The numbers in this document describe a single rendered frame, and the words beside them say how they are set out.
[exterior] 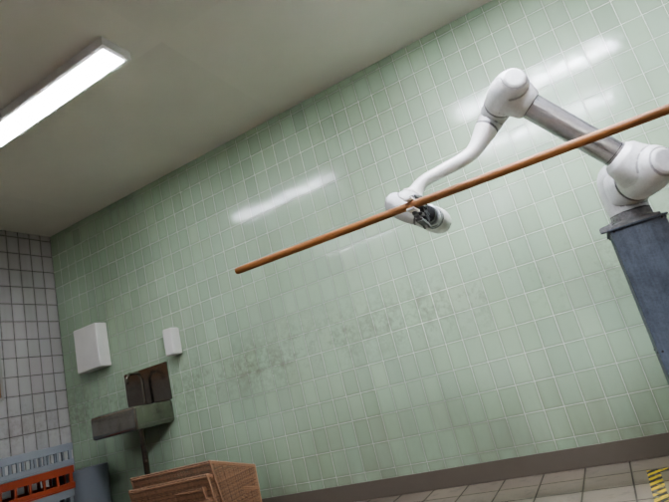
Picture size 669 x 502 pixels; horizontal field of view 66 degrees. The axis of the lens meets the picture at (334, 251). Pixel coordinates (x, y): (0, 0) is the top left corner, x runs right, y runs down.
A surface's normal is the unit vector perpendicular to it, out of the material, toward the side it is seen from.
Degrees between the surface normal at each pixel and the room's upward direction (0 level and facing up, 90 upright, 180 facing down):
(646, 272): 90
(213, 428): 90
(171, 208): 90
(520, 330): 90
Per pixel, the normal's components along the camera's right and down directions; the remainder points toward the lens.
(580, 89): -0.46, -0.11
